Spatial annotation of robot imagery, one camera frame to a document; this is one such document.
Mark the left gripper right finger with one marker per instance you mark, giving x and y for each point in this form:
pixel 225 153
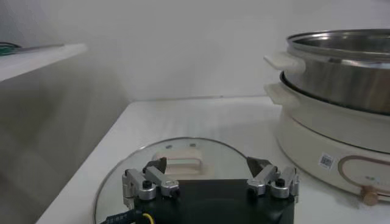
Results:
pixel 265 178

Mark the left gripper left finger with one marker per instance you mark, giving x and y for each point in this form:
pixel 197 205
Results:
pixel 160 179

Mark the stainless steel steamer basket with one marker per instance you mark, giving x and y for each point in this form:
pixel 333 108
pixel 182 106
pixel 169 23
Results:
pixel 341 85

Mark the cream electric cooker base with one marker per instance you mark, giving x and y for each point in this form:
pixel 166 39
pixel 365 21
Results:
pixel 310 143

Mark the white side table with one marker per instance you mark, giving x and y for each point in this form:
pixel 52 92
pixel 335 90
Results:
pixel 33 62

